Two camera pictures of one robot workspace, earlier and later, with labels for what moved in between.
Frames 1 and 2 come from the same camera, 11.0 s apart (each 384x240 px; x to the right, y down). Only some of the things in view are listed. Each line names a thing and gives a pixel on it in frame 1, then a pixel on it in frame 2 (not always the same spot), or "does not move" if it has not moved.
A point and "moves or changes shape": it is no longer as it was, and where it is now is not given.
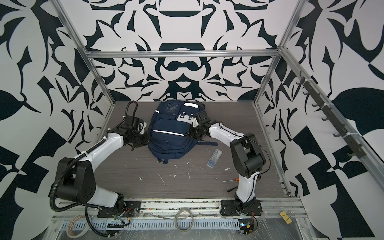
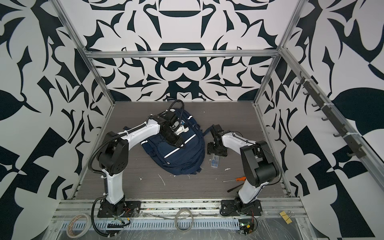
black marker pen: [232, 189] does not move
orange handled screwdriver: [236, 179] does not move
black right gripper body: [196, 132] → [213, 148]
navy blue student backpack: [168, 136] moves or changes shape
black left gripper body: [140, 139] → [172, 137]
